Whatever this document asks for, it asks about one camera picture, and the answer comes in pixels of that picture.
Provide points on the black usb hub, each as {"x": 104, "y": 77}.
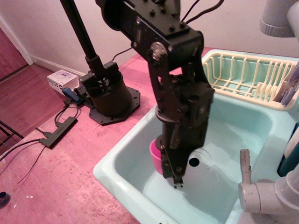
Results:
{"x": 51, "y": 139}

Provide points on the cream dish rack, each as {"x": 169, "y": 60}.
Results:
{"x": 254, "y": 78}

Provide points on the pink plastic cup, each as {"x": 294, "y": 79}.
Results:
{"x": 156, "y": 157}

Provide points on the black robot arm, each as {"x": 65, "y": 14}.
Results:
{"x": 173, "y": 51}

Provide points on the beige toy faucet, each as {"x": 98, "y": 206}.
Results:
{"x": 267, "y": 202}

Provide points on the dark teal bottle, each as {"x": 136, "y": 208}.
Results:
{"x": 291, "y": 154}

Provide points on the blue clamp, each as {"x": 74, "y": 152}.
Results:
{"x": 72, "y": 96}

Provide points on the grey lamp head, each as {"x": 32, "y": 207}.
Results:
{"x": 280, "y": 18}

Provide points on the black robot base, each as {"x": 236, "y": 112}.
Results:
{"x": 113, "y": 105}

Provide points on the purple utensils in rack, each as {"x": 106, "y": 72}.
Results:
{"x": 291, "y": 87}

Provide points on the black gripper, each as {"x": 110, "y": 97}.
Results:
{"x": 184, "y": 109}

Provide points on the teal toy sink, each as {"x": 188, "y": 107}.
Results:
{"x": 210, "y": 191}

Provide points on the dark round object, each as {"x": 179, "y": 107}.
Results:
{"x": 4, "y": 199}

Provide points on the white cardboard box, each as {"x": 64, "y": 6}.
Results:
{"x": 63, "y": 79}

